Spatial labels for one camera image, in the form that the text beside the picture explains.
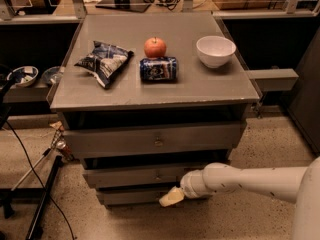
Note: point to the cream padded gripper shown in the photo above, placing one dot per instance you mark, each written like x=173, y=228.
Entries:
x=188, y=186

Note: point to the grey drawer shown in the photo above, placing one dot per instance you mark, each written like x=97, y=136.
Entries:
x=125, y=141
x=139, y=175
x=132, y=196

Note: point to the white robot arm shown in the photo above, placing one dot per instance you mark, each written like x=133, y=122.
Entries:
x=298, y=185

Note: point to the grey bottom drawer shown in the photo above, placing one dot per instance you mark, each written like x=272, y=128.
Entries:
x=132, y=196

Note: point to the grey top drawer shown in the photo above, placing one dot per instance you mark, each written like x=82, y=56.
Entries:
x=125, y=141

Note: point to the grey wooden drawer cabinet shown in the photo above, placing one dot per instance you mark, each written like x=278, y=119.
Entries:
x=199, y=95

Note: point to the black floor stand bar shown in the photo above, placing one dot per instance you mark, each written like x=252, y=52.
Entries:
x=35, y=230

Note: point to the blue soda can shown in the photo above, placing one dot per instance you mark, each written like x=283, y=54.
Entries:
x=159, y=69

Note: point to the blue chip bag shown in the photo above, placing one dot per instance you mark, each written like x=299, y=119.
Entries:
x=105, y=61

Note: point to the white bowl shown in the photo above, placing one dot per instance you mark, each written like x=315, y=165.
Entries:
x=215, y=51

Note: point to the red apple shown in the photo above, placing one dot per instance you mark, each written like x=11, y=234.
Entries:
x=154, y=47

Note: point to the small grey bowl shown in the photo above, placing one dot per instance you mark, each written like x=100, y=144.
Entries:
x=52, y=75

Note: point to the bowl with blue contents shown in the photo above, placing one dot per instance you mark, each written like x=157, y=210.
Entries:
x=23, y=76

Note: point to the black monitor stand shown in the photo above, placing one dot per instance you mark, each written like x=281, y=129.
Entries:
x=138, y=6

